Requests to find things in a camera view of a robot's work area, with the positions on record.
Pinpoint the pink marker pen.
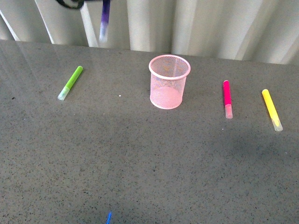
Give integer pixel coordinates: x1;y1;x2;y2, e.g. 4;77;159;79
223;80;233;119

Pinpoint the purple marker pen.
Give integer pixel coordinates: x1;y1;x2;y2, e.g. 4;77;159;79
99;0;111;43

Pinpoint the pink mesh cup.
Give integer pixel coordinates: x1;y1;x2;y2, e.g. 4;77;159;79
149;55;191;110

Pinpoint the green marker pen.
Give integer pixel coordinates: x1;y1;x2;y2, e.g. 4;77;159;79
57;66;83;101

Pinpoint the yellow marker pen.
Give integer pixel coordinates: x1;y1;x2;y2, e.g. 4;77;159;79
262;89;283;132

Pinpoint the white pleated curtain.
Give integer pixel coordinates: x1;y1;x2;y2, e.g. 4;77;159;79
0;0;299;65

